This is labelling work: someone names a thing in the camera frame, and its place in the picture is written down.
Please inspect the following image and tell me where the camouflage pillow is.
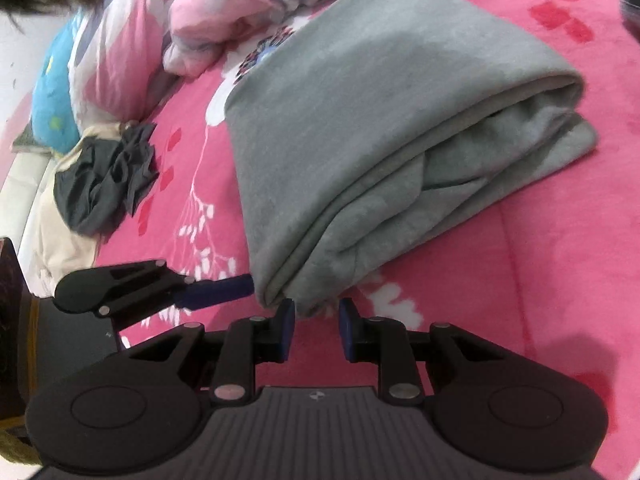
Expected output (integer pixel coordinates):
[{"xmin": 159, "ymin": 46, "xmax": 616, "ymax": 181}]
[{"xmin": 11, "ymin": 122, "xmax": 56, "ymax": 153}]

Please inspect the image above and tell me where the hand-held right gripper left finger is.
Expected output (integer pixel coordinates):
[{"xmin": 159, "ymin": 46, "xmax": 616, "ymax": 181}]
[{"xmin": 130, "ymin": 298, "xmax": 297, "ymax": 406}]

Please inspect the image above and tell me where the blue dotted pillow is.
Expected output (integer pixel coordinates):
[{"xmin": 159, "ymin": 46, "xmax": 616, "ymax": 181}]
[{"xmin": 31, "ymin": 10, "xmax": 86, "ymax": 156}]

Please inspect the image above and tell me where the padded pink white headboard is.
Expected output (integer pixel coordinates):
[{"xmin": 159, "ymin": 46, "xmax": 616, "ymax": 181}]
[{"xmin": 0, "ymin": 10, "xmax": 61, "ymax": 281}]

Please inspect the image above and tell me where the pink printed quilt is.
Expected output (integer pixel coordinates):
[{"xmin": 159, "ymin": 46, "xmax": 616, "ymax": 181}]
[{"xmin": 67, "ymin": 0, "xmax": 401, "ymax": 126}]

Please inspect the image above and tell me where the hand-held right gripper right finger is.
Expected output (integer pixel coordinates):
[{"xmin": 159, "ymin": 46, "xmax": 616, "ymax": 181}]
[{"xmin": 338, "ymin": 298, "xmax": 501, "ymax": 406}]

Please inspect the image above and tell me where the dark grey garment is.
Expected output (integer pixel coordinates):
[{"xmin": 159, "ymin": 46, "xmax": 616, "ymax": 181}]
[{"xmin": 53, "ymin": 121, "xmax": 160, "ymax": 235}]

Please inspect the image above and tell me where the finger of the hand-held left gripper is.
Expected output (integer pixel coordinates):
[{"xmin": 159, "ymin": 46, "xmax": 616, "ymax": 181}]
[{"xmin": 54, "ymin": 260, "xmax": 254, "ymax": 318}]

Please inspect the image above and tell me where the grey sweatshirt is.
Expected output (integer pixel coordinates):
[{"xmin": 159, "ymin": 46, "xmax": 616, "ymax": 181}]
[{"xmin": 224, "ymin": 0, "xmax": 599, "ymax": 318}]

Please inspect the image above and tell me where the beige garment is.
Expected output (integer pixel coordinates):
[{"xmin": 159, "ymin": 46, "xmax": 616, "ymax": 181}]
[{"xmin": 37, "ymin": 125, "xmax": 131, "ymax": 296}]

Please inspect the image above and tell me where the pink floral bed sheet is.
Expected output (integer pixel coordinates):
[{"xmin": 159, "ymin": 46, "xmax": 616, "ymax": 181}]
[{"xmin": 90, "ymin": 0, "xmax": 640, "ymax": 480}]

